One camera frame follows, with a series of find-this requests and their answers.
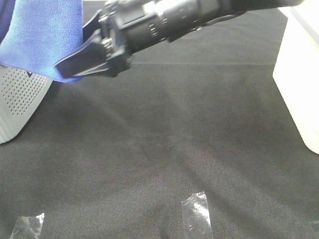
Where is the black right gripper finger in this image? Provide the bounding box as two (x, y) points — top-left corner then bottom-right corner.
(54, 29), (111, 78)
(82, 9), (101, 33)

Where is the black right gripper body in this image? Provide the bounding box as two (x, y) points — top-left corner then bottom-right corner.
(98, 0), (132, 77)

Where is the blue microfibre towel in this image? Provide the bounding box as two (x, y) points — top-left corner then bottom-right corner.
(0, 0), (83, 83)

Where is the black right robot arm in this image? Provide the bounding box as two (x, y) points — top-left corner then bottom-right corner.
(55, 0), (300, 78)

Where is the grey perforated plastic basket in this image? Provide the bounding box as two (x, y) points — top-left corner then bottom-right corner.
(0, 65), (52, 144)

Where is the black fabric table mat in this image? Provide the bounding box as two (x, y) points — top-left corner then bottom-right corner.
(0, 9), (319, 239)

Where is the clear tape strip left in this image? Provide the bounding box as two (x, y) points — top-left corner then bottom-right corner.
(10, 213), (45, 239)

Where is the clear tape strip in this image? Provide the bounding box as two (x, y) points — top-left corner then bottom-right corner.
(10, 213), (45, 239)
(181, 191), (213, 239)

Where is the white plastic storage box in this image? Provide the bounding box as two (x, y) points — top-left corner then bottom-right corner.
(273, 0), (319, 153)

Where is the clear tape strip centre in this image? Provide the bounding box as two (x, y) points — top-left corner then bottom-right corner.
(181, 191), (213, 239)

